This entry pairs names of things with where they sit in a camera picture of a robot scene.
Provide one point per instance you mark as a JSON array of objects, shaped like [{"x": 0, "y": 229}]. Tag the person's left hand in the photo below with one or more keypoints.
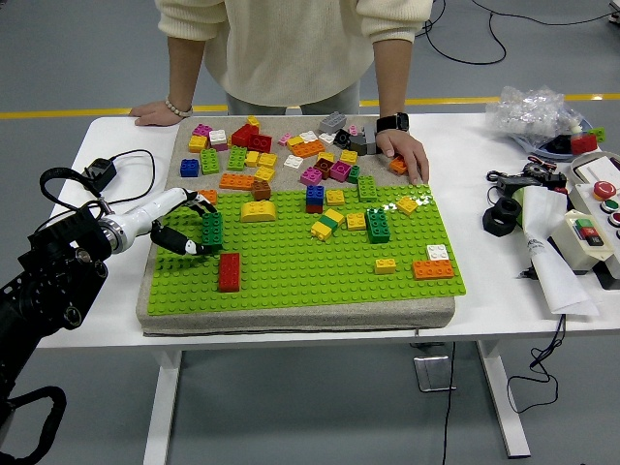
[{"x": 407, "y": 150}]

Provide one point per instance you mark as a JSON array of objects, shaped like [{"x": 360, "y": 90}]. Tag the person's right hand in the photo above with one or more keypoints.
[{"x": 155, "y": 115}]

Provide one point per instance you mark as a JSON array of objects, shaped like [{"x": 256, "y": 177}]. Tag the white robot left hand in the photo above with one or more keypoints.
[{"x": 150, "y": 208}]

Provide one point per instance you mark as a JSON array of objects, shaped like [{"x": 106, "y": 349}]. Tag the orange long brick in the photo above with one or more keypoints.
[
  {"x": 433, "y": 269},
  {"x": 397, "y": 166},
  {"x": 308, "y": 148},
  {"x": 209, "y": 196},
  {"x": 237, "y": 181}
]

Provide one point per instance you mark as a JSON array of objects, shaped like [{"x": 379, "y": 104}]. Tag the dark green long brick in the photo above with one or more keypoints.
[
  {"x": 378, "y": 226},
  {"x": 212, "y": 230}
]

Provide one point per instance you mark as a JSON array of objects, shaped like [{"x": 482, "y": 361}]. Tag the red long brick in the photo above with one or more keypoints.
[{"x": 229, "y": 272}]

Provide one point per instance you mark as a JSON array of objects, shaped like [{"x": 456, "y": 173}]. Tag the yellow curved brick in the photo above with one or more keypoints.
[{"x": 258, "y": 211}]

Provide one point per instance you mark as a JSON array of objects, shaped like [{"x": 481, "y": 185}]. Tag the brown small brick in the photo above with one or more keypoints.
[{"x": 260, "y": 190}]

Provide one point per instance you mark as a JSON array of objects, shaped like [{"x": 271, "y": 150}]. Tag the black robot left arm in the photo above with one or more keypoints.
[{"x": 53, "y": 271}]

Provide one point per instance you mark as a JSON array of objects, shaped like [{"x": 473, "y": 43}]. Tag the person's left forearm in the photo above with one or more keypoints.
[{"x": 392, "y": 77}]

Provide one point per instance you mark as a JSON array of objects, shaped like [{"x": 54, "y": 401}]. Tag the person's right forearm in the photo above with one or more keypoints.
[{"x": 184, "y": 72}]

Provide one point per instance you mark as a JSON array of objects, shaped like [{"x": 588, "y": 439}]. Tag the grey long brick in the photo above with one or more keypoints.
[{"x": 370, "y": 140}]

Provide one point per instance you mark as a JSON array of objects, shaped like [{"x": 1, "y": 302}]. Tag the magenta square brick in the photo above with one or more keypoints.
[
  {"x": 311, "y": 176},
  {"x": 201, "y": 130}
]

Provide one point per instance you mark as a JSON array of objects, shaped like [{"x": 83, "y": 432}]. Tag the dark grey brick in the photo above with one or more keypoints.
[{"x": 358, "y": 144}]

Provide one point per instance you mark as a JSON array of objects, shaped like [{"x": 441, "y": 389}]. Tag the yellow square brick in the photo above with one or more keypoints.
[
  {"x": 326, "y": 156},
  {"x": 385, "y": 266},
  {"x": 356, "y": 221},
  {"x": 252, "y": 159},
  {"x": 407, "y": 205},
  {"x": 335, "y": 197},
  {"x": 321, "y": 230},
  {"x": 349, "y": 156},
  {"x": 197, "y": 144},
  {"x": 265, "y": 174},
  {"x": 267, "y": 160},
  {"x": 294, "y": 142}
]

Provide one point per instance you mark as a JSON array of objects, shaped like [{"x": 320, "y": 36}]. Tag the lime green brick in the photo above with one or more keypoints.
[
  {"x": 598, "y": 134},
  {"x": 237, "y": 159},
  {"x": 367, "y": 188},
  {"x": 209, "y": 162}
]

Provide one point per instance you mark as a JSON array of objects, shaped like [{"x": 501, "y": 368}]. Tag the blue square brick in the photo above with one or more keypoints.
[
  {"x": 315, "y": 194},
  {"x": 189, "y": 168}
]

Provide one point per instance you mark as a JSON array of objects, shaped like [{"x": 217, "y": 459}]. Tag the small dark green brick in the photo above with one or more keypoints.
[{"x": 354, "y": 174}]

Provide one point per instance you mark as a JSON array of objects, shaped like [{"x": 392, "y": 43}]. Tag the white square brick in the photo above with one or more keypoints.
[
  {"x": 293, "y": 162},
  {"x": 326, "y": 138},
  {"x": 438, "y": 252},
  {"x": 217, "y": 136},
  {"x": 308, "y": 136}
]

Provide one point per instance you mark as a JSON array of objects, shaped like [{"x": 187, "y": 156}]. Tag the black hollow brick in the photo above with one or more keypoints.
[{"x": 342, "y": 139}]

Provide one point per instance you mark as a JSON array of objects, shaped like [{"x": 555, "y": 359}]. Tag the magenta hollow brick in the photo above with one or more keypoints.
[{"x": 340, "y": 171}]

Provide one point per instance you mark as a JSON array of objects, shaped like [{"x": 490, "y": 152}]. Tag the pink square brick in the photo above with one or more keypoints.
[{"x": 222, "y": 146}]

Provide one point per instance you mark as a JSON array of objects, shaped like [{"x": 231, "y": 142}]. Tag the light grey brick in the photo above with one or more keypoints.
[{"x": 332, "y": 122}]

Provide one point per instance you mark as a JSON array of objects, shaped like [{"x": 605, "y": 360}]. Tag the dark red hollow brick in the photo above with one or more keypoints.
[
  {"x": 260, "y": 143},
  {"x": 322, "y": 168}
]

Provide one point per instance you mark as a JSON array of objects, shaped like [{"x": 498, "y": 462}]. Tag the large red brick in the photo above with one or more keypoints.
[{"x": 242, "y": 134}]

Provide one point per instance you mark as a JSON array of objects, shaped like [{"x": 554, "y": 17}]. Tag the yellow thin brick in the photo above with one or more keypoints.
[{"x": 335, "y": 215}]

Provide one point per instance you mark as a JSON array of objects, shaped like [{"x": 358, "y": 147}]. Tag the small yellow brick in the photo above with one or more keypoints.
[{"x": 253, "y": 121}]

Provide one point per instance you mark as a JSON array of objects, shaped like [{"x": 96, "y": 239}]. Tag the green thin brick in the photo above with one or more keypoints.
[{"x": 331, "y": 222}]

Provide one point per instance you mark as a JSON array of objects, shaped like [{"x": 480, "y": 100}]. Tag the red square brick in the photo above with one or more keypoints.
[{"x": 314, "y": 208}]

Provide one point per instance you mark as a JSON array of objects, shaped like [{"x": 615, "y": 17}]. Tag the green studded baseplate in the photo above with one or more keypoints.
[{"x": 300, "y": 271}]

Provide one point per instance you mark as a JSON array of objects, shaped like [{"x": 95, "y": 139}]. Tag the black wristwatch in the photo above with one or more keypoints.
[{"x": 393, "y": 122}]

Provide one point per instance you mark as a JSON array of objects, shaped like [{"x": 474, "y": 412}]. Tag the black power plug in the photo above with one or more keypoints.
[{"x": 102, "y": 170}]

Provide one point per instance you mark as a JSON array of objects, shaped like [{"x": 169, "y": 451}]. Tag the large black nut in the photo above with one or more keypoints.
[{"x": 490, "y": 224}]

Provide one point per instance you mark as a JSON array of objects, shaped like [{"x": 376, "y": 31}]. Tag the black power adapter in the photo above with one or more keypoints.
[{"x": 518, "y": 182}]

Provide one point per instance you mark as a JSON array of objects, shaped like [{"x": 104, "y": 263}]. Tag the green paper piece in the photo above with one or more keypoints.
[{"x": 519, "y": 203}]

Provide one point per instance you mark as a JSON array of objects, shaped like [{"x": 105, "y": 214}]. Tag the blue plastic dish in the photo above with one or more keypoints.
[{"x": 533, "y": 146}]

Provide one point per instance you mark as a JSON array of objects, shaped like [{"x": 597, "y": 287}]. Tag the clear plastic bag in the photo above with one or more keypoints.
[{"x": 528, "y": 109}]

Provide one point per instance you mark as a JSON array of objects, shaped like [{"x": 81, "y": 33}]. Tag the black servo parts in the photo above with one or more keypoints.
[{"x": 552, "y": 179}]

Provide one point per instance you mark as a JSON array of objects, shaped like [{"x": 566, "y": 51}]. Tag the person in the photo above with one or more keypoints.
[{"x": 290, "y": 48}]

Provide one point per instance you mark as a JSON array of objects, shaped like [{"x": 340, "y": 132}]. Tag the white button control box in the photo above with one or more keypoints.
[{"x": 588, "y": 206}]

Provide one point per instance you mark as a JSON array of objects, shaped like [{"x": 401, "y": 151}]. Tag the white flat device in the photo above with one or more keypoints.
[{"x": 598, "y": 169}]

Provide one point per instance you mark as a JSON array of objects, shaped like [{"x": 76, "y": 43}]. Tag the white paper sheet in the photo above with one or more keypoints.
[{"x": 557, "y": 276}]

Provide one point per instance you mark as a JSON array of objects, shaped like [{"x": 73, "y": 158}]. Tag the white table leg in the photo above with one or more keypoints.
[
  {"x": 162, "y": 412},
  {"x": 504, "y": 402}
]

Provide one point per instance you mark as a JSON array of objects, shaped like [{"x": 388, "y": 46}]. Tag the metal floor plate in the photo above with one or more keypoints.
[{"x": 433, "y": 374}]

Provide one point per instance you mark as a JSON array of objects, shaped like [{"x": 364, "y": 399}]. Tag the small white switch box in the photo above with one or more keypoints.
[{"x": 569, "y": 242}]

